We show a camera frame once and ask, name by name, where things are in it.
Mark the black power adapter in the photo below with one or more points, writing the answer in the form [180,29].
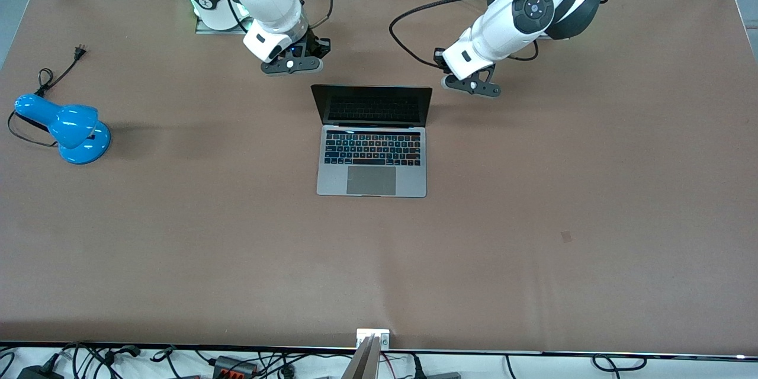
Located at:
[38,374]

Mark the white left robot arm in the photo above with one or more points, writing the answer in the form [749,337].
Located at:
[503,23]

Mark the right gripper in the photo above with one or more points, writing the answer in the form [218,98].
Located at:
[318,46]

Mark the grey box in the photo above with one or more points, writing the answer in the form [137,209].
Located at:
[444,375]

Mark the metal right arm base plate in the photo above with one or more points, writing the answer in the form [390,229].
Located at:
[207,29]

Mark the blue desk lamp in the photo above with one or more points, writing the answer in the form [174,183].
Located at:
[74,130]

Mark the aluminium camera pole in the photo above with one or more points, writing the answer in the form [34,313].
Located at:
[364,364]

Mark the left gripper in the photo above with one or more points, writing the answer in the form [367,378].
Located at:
[440,57]

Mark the black red connector box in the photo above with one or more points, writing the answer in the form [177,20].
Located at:
[234,367]

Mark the silver grey laptop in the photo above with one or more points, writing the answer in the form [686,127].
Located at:
[373,180]

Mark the white mounting bracket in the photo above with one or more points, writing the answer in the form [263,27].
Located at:
[384,340]

